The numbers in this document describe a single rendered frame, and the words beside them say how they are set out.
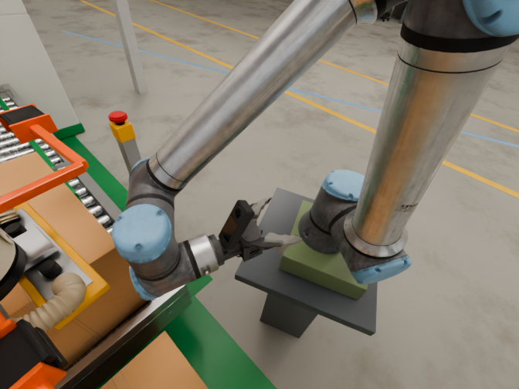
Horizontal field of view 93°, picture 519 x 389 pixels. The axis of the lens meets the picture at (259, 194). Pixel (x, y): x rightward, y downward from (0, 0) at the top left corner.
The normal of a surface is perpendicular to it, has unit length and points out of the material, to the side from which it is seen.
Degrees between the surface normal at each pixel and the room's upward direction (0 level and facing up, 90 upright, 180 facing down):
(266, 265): 0
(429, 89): 102
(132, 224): 7
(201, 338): 0
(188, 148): 70
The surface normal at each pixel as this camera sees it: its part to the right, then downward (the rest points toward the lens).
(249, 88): -0.07, 0.48
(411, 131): -0.58, 0.68
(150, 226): 0.07, -0.61
